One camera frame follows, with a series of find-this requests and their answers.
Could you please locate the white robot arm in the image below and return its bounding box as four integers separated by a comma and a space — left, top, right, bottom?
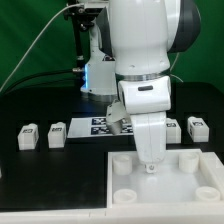
80, 0, 201, 173

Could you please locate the white camera cable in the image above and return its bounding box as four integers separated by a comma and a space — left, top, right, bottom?
0, 3, 83, 94

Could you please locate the black cable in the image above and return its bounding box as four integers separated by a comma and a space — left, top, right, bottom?
0, 68, 84, 96

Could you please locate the white obstacle wall block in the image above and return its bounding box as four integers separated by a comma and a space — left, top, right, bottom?
200, 152, 224, 189

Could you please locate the grey camera on mount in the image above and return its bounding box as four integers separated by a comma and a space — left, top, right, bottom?
78, 0, 109, 14

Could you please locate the white square tabletop tray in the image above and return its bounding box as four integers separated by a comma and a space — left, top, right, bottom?
107, 149, 224, 208

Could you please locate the black camera stand pole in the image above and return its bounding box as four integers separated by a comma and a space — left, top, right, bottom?
63, 6, 93, 68

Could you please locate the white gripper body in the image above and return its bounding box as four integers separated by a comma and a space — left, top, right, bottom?
118, 76, 171, 164

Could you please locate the white cable right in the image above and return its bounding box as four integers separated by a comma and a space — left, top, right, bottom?
169, 53, 184, 84

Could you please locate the white marker sheet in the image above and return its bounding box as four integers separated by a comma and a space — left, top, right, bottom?
66, 116, 134, 139

